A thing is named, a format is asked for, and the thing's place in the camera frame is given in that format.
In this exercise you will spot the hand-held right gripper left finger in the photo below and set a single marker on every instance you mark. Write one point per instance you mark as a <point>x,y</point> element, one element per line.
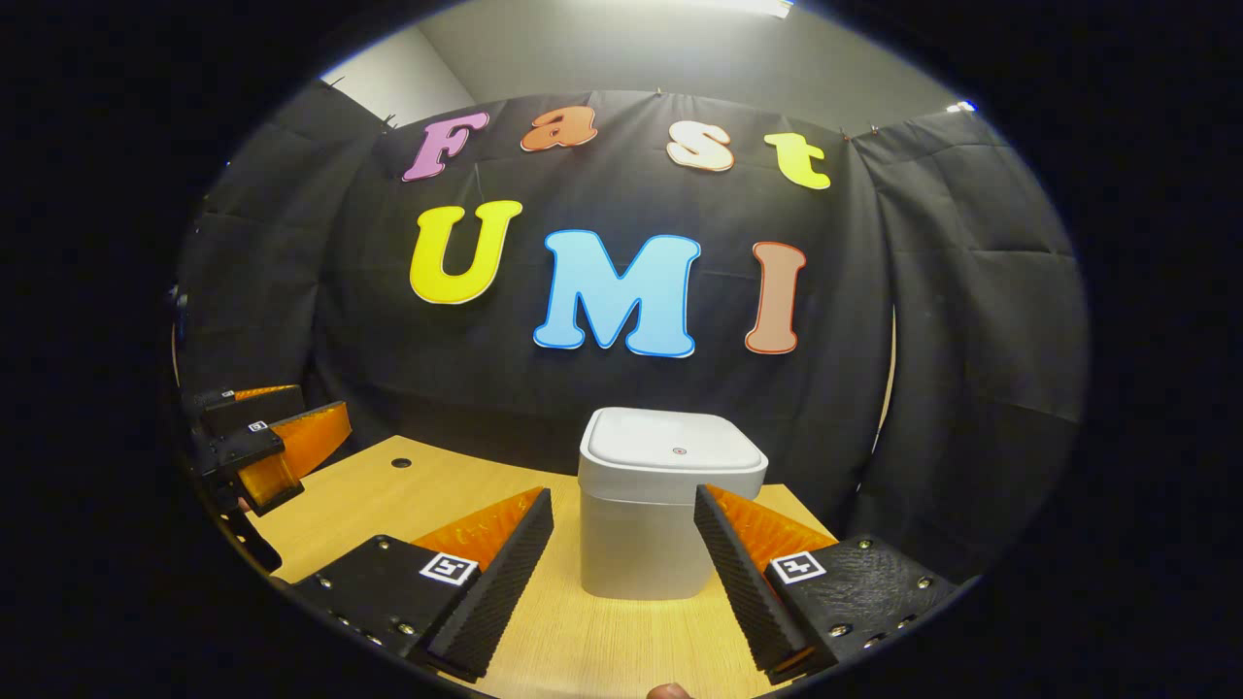
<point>505,582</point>

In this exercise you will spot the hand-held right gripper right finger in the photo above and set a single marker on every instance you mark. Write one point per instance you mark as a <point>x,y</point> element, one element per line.
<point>743,582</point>

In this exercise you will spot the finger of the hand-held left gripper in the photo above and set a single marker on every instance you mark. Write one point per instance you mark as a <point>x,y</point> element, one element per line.
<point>296,447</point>
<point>257,408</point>

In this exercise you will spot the grey desktop garbage bin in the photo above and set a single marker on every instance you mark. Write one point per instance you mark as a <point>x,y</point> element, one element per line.
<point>641,544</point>

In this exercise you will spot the wooden desktop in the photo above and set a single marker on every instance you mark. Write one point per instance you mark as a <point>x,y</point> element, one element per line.
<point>359,505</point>

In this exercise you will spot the long ceiling light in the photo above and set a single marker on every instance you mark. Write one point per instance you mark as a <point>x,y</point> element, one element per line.
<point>743,6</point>

